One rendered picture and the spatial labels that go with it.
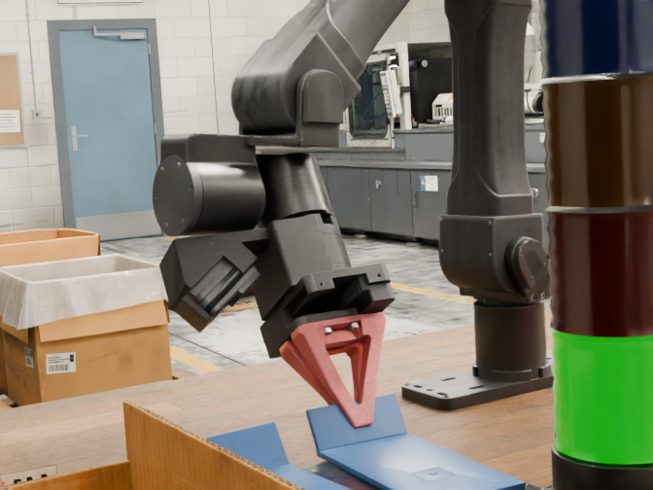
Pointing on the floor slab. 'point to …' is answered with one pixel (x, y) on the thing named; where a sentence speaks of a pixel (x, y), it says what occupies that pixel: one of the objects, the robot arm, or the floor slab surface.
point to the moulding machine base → (408, 184)
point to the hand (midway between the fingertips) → (358, 416)
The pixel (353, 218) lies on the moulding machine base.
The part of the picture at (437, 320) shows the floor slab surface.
